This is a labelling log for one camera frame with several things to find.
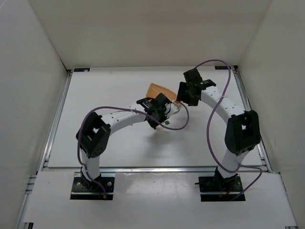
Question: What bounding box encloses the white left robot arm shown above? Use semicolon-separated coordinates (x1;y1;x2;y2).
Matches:
76;93;179;184

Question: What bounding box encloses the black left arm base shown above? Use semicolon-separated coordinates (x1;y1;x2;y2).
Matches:
70;174;115;201

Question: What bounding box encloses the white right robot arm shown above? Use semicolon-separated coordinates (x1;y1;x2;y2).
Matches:
177;68;261;183

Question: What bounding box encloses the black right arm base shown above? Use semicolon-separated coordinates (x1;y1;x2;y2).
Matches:
195;175;246;202

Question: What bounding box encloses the woven triangular fruit basket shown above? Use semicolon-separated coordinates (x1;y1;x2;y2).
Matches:
145;83;182;108

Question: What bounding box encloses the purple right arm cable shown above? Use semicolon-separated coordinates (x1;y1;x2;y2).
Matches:
195;59;263;198

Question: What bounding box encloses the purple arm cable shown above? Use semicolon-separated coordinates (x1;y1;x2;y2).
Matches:
77;101;190;200
195;59;263;198

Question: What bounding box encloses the right aluminium frame rail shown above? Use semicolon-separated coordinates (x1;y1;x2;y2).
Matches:
231;65;273;173

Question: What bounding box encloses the aluminium frame rail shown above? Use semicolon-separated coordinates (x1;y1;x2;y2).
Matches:
16;70;73;229
71;166;239;174
231;65;273;173

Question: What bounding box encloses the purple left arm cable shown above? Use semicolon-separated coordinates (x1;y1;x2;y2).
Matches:
77;101;190;200

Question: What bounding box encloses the front aluminium frame rail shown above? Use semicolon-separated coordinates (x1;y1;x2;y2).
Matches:
71;166;239;174

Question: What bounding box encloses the left aluminium frame rail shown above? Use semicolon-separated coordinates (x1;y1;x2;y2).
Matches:
16;70;73;229

